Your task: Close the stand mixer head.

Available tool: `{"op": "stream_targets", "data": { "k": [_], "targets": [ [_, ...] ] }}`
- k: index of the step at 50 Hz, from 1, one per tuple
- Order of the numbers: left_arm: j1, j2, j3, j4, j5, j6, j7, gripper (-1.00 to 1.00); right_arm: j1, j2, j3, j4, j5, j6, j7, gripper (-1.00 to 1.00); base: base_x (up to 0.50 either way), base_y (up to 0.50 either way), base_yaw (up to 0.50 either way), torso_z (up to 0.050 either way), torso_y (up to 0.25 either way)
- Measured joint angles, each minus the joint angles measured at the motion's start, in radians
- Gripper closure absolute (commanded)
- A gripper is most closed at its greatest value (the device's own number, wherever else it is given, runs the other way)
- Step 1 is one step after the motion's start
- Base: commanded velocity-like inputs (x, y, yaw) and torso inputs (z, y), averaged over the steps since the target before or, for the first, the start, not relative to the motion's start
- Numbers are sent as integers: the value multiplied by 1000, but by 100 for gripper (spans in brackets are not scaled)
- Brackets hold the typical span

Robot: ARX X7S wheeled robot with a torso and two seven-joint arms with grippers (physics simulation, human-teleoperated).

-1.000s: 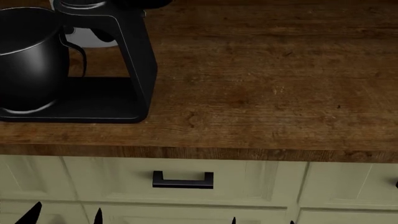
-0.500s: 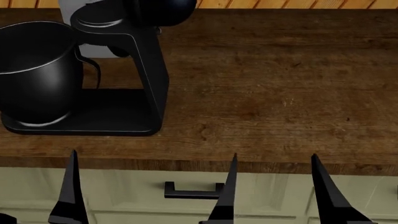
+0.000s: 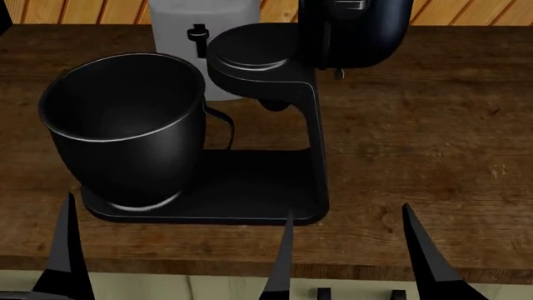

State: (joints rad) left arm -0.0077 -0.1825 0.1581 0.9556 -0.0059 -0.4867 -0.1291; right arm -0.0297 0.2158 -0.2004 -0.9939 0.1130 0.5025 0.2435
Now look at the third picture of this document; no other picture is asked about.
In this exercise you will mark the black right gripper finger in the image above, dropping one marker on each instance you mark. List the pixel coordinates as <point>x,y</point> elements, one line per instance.
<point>429,268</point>
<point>281,268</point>

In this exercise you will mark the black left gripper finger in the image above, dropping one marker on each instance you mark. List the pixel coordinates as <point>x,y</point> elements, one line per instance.
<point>68,256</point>

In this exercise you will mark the dark blue stand mixer head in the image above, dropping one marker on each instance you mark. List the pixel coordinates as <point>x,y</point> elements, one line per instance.
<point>358,34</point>

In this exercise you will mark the cream cabinet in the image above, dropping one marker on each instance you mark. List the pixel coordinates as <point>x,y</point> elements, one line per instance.
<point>187,286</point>

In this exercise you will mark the white drink dispenser, black tap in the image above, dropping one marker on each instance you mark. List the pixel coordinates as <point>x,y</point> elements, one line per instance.
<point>175,34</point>

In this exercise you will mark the black appliance edge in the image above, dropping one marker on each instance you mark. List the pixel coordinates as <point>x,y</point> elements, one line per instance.
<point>3,15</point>

